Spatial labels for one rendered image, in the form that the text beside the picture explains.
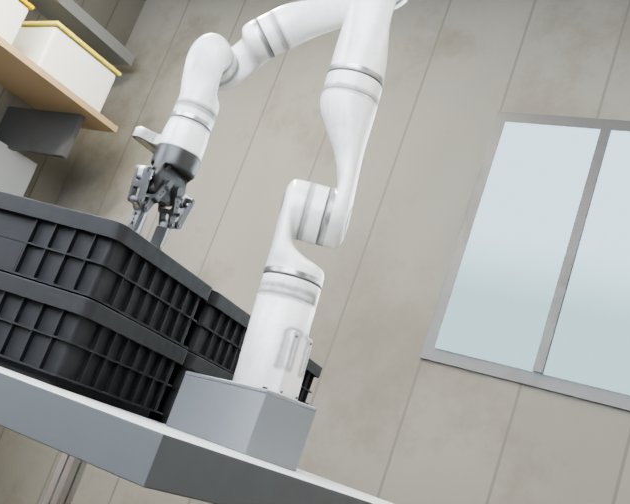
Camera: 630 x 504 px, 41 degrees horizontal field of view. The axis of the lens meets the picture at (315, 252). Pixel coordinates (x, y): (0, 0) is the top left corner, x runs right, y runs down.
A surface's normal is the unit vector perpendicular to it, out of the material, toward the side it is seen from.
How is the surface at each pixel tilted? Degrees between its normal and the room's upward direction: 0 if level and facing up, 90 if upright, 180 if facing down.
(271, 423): 90
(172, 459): 90
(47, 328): 90
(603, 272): 90
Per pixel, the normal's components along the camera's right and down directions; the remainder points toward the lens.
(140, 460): -0.45, -0.37
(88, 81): 0.81, 0.15
